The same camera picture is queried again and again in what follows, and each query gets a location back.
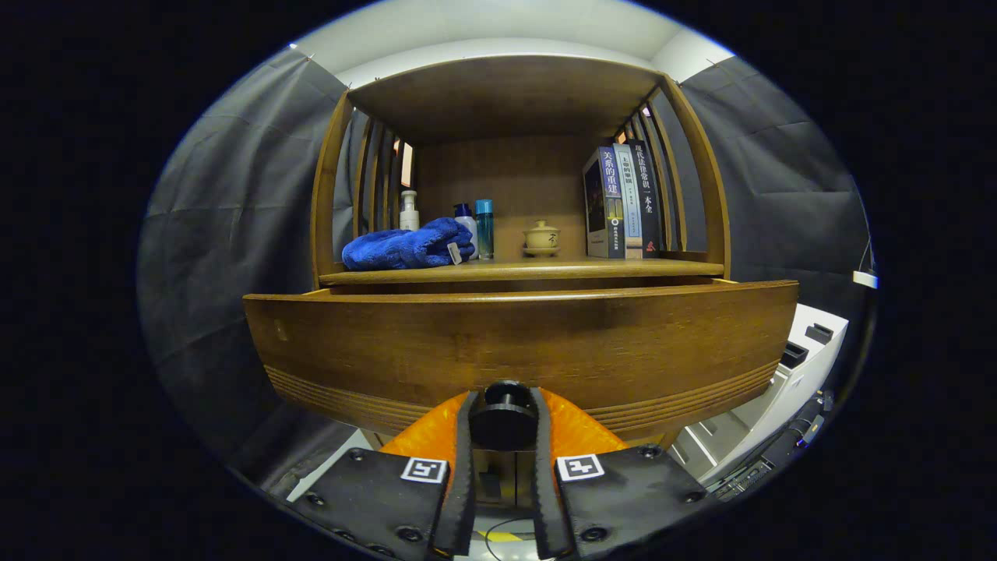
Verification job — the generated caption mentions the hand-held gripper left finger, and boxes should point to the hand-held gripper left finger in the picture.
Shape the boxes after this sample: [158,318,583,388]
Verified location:
[287,391,478,560]

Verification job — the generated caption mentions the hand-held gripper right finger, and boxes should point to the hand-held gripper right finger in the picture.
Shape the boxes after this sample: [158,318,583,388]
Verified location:
[532,387,711,560]

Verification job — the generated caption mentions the black round drawer knob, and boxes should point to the black round drawer knob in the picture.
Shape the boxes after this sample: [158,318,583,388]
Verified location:
[470,380,540,451]

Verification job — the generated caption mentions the wooden drawer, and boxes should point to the wooden drawer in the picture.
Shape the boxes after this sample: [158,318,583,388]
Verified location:
[243,279,800,445]

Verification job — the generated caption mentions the white low cabinet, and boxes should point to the white low cabinet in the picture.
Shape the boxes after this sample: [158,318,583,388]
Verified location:
[670,304,850,488]

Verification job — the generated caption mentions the wooden countertop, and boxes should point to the wooden countertop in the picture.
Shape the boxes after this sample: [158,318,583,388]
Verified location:
[319,257,725,286]

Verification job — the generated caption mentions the wooden cabinet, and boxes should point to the wooden cabinet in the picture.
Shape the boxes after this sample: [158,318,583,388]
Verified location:
[310,53,733,519]

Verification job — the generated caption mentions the black electronic device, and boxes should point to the black electronic device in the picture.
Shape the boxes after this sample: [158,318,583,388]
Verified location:
[705,390,836,503]

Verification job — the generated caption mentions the blue folded towel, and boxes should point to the blue folded towel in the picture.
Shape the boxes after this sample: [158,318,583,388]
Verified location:
[341,217,476,271]

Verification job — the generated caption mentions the beige lidded teacup with saucer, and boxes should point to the beige lidded teacup with saucer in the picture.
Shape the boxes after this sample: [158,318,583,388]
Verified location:
[522,220,561,258]

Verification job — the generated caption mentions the white bottle blue cap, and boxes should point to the white bottle blue cap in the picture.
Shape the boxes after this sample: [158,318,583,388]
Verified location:
[454,203,480,260]

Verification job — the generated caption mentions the teal blue bottle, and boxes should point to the teal blue bottle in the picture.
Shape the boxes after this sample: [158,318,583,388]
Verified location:
[475,199,495,260]

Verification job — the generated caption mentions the blue spine book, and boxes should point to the blue spine book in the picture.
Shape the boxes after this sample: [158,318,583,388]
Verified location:
[583,146,626,259]

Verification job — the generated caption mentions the black spine book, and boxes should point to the black spine book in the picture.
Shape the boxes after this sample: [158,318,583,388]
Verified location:
[627,139,663,258]

